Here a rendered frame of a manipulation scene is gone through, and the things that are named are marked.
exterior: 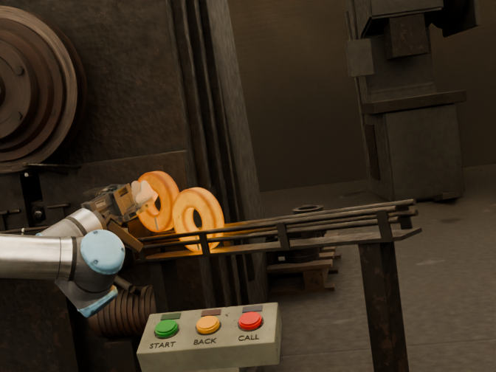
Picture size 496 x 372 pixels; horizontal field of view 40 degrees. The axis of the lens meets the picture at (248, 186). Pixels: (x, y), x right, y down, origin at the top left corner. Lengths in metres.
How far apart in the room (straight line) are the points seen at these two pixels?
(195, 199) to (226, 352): 0.53
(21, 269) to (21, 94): 0.69
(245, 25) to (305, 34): 0.70
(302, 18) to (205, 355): 6.98
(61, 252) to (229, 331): 0.39
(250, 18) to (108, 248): 6.78
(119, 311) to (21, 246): 0.54
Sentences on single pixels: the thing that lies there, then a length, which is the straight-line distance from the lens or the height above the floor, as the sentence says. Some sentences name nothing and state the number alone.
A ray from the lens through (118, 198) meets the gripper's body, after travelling 1.64.
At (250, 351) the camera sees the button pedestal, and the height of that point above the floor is 0.57.
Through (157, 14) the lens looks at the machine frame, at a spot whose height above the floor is 1.27.
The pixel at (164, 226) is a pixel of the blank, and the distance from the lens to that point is 1.72.
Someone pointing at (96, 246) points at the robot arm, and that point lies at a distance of 1.39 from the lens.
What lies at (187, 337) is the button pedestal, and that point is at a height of 0.59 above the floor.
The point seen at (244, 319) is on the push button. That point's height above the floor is 0.61.
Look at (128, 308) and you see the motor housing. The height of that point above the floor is 0.49.
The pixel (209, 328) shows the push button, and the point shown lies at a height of 0.60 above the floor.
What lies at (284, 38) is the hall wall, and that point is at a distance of 7.99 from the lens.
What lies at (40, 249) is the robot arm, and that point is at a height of 0.75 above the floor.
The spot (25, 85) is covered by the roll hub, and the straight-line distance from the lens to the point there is 1.94.
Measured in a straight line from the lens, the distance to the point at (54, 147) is 2.01.
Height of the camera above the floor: 0.96
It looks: 6 degrees down
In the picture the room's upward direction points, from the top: 8 degrees counter-clockwise
